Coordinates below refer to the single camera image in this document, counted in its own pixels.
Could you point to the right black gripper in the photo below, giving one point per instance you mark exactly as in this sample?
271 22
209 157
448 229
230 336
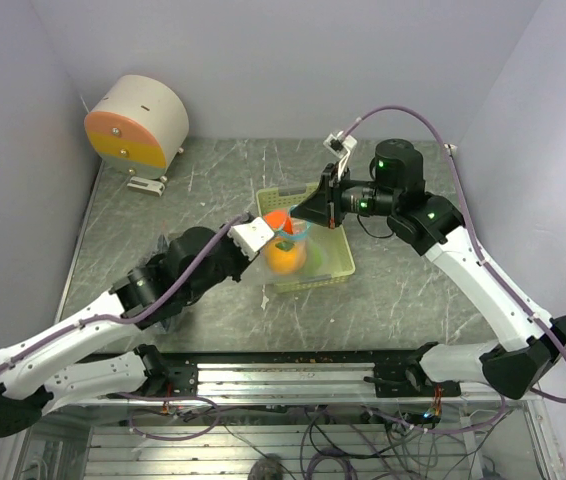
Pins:
324 205

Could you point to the white corner clip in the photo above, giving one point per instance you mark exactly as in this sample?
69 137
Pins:
452 149

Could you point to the yellow-orange peach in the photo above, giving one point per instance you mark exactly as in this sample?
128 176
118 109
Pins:
285 256

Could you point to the blue-zipper clear bag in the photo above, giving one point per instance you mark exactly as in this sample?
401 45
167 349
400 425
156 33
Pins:
300 229

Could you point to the orange fruit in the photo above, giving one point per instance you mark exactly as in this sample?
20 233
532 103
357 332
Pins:
279 221

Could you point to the cylindrical drawer box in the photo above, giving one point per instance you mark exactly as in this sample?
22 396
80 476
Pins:
138 127

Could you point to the green apple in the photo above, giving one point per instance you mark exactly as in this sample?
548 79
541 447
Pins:
315 257

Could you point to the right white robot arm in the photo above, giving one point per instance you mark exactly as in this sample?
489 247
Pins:
529 340

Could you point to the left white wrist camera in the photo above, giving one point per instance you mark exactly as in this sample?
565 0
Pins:
253 235

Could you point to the aluminium rail frame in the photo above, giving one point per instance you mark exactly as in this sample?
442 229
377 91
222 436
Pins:
328 415

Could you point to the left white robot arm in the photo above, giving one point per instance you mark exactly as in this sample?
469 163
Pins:
50 370

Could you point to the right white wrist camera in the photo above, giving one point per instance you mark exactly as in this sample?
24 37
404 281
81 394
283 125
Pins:
342 147

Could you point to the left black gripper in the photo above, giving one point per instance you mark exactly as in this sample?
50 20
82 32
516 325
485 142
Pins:
243 261

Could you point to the small silver metal bracket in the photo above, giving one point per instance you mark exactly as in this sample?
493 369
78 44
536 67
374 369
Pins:
146 186

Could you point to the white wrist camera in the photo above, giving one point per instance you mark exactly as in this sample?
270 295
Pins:
342 147
253 235

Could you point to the yellow-green perforated plastic basket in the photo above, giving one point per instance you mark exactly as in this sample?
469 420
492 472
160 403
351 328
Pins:
339 262

